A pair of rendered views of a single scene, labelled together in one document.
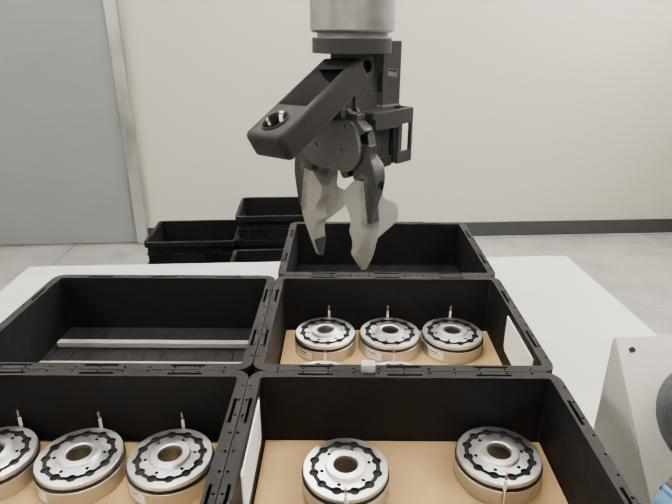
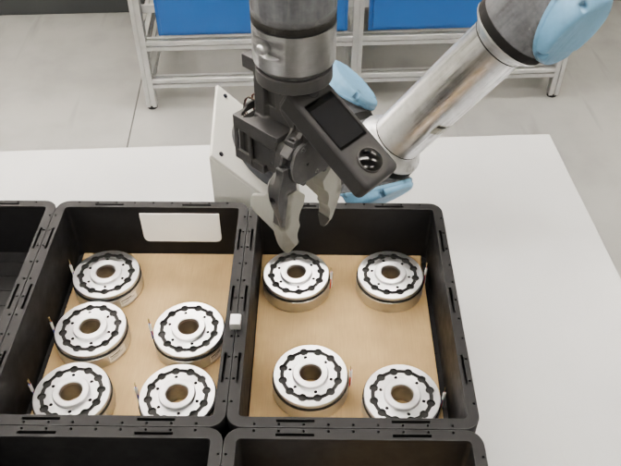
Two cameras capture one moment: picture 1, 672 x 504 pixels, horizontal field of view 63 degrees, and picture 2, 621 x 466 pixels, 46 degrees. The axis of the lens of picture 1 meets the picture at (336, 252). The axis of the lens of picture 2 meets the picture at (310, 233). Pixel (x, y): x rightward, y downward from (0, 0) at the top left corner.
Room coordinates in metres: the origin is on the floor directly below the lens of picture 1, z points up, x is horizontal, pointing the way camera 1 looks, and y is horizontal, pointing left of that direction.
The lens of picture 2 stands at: (0.51, 0.57, 1.68)
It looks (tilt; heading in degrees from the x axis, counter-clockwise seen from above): 44 degrees down; 270
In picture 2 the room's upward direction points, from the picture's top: straight up
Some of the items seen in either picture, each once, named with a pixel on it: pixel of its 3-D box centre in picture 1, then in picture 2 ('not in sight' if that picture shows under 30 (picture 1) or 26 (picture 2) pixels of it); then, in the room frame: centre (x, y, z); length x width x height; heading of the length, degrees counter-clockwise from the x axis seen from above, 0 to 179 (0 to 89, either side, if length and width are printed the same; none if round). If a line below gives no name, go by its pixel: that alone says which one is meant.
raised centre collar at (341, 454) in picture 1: (345, 465); (310, 374); (0.51, -0.01, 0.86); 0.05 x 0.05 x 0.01
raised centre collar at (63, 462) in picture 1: (79, 453); not in sight; (0.53, 0.31, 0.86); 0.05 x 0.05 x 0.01
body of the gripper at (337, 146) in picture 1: (356, 106); (288, 115); (0.53, -0.02, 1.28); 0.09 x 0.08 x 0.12; 137
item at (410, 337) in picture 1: (389, 333); (91, 328); (0.83, -0.09, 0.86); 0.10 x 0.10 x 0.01
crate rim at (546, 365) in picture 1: (393, 322); (130, 302); (0.76, -0.09, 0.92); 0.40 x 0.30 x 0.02; 89
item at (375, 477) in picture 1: (345, 468); (310, 375); (0.51, -0.01, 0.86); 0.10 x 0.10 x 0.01
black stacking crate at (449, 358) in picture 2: (415, 498); (347, 327); (0.46, -0.09, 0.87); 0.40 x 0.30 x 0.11; 89
